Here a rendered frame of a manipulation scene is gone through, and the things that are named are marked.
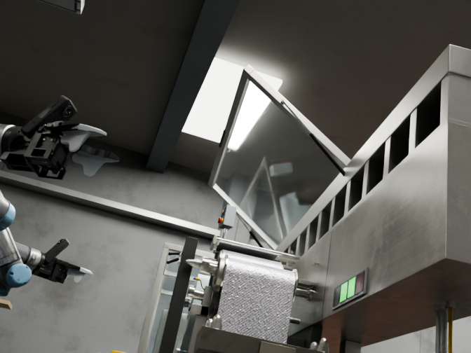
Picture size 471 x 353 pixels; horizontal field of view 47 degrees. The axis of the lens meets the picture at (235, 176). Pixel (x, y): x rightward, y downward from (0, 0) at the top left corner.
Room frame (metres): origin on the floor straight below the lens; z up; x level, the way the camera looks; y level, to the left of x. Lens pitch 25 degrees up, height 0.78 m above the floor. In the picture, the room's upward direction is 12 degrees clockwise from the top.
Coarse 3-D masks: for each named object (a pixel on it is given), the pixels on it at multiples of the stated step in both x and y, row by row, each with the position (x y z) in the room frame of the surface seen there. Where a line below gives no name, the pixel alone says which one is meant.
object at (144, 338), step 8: (168, 248) 2.75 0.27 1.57; (176, 248) 2.75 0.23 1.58; (200, 256) 2.77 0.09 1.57; (208, 256) 2.77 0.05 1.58; (160, 264) 2.75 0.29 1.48; (160, 272) 2.75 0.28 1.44; (160, 280) 2.75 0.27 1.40; (160, 288) 3.33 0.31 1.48; (152, 296) 2.75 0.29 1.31; (152, 304) 2.75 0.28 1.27; (152, 312) 2.75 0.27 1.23; (152, 320) 3.33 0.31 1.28; (144, 328) 2.75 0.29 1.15; (144, 336) 2.75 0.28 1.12; (144, 344) 2.75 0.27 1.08; (144, 352) 3.33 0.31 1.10
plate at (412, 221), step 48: (432, 144) 1.00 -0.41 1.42; (384, 192) 1.25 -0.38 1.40; (432, 192) 1.00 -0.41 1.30; (336, 240) 1.62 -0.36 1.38; (384, 240) 1.23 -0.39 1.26; (432, 240) 0.99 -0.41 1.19; (384, 288) 1.21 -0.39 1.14; (432, 288) 1.13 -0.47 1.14; (336, 336) 1.90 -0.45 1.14; (384, 336) 1.74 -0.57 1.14
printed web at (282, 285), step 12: (228, 252) 2.01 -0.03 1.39; (228, 264) 1.75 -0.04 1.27; (240, 264) 1.76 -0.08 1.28; (252, 264) 1.77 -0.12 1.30; (264, 264) 2.01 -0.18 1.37; (276, 264) 2.02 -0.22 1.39; (228, 276) 1.75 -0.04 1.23; (240, 276) 1.75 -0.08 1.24; (252, 276) 1.75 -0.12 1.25; (264, 276) 1.76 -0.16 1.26; (276, 276) 1.76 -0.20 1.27; (288, 276) 1.77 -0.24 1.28; (252, 288) 1.75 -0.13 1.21; (264, 288) 1.76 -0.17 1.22; (276, 288) 1.76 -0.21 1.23; (288, 288) 1.76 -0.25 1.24; (216, 312) 1.88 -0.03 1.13
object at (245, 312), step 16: (224, 288) 1.75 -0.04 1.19; (240, 288) 1.75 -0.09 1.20; (224, 304) 1.75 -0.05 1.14; (240, 304) 1.75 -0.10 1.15; (256, 304) 1.76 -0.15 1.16; (272, 304) 1.76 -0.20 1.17; (288, 304) 1.77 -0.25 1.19; (224, 320) 1.75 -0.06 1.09; (240, 320) 1.75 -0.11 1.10; (256, 320) 1.76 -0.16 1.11; (272, 320) 1.76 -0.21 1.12; (288, 320) 1.77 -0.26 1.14; (256, 336) 1.76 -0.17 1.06; (272, 336) 1.76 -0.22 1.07
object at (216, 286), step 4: (220, 260) 1.77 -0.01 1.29; (224, 260) 1.77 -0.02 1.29; (220, 264) 1.75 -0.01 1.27; (224, 264) 1.76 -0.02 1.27; (220, 268) 1.75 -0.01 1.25; (220, 272) 1.75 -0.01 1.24; (220, 276) 1.76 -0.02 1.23; (216, 280) 1.77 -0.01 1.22; (220, 280) 1.76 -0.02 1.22; (216, 284) 1.77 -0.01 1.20; (220, 284) 1.77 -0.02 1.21; (216, 288) 1.79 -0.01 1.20
